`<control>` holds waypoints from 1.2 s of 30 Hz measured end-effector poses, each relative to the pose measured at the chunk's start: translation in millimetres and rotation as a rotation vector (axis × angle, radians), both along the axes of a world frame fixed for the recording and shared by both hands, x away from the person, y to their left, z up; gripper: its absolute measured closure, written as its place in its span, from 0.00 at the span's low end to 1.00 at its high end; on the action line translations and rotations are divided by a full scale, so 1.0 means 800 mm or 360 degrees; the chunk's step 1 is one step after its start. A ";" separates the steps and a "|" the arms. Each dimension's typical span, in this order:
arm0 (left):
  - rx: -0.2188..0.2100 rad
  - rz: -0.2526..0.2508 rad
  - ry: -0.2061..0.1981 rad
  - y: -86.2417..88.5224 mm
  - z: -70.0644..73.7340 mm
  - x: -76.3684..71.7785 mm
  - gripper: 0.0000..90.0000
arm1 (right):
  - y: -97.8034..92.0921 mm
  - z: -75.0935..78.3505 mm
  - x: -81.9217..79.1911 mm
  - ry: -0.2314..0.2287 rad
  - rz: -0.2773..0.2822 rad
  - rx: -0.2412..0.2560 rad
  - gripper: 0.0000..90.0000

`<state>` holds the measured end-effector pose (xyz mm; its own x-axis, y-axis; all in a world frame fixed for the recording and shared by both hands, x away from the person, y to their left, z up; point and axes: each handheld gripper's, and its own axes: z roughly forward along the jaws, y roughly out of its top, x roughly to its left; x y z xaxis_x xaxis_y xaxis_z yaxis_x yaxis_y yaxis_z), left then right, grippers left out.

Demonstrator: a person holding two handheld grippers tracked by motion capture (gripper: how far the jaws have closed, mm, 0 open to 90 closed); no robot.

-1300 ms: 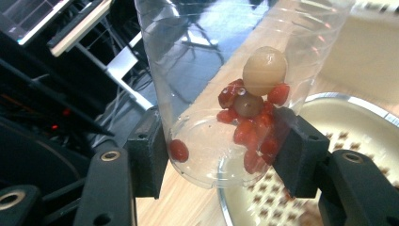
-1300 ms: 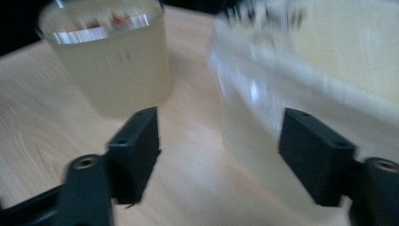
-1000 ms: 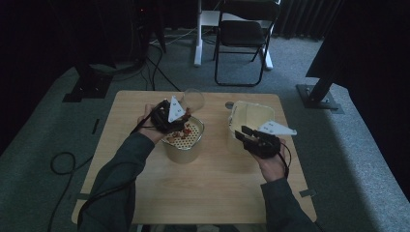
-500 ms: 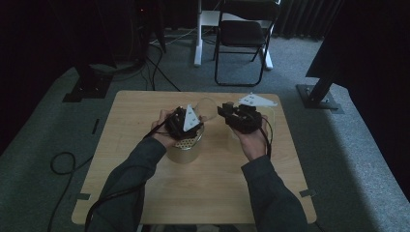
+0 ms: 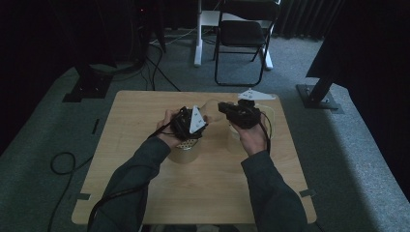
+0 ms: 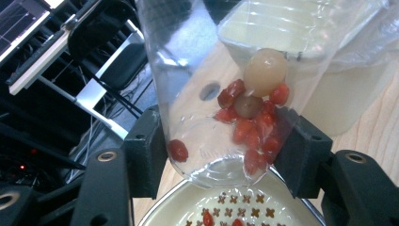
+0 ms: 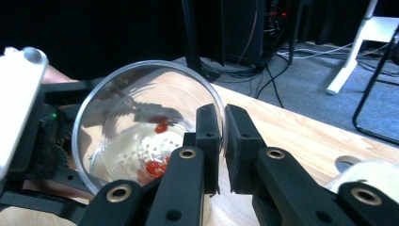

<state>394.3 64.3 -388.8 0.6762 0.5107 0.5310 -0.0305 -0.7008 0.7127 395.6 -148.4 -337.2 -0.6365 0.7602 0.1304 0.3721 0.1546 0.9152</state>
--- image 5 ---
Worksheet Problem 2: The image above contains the person's left hand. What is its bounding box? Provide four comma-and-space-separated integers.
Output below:
156, 109, 187, 150

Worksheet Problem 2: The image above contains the black folding chair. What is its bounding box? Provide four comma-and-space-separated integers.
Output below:
214, 0, 282, 87

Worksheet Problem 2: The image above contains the person's right hand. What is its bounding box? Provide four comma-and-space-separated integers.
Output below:
231, 115, 271, 158

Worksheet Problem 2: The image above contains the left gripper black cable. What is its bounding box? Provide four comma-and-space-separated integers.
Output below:
86, 122, 176, 232

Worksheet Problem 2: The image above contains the black floor cable bundle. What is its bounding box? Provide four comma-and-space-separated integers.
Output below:
112, 28, 182, 93

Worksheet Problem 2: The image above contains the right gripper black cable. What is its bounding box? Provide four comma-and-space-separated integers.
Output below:
258, 110, 273, 155

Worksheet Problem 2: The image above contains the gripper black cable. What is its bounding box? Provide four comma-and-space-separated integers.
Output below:
86, 122, 176, 232
258, 110, 273, 155

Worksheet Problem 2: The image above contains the dark curtain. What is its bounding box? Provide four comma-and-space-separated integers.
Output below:
276, 0, 343, 42

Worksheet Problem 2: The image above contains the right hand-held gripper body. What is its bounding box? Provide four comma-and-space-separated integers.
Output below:
226, 88, 278, 131

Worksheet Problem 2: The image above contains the clear cup with perforated lid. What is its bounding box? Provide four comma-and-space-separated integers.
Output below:
167, 136, 203, 165

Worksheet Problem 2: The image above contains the black stand base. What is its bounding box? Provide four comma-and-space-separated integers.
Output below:
295, 74, 344, 114
62, 63, 114, 103

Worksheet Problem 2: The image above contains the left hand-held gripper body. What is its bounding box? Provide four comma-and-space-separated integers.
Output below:
170, 104, 209, 141

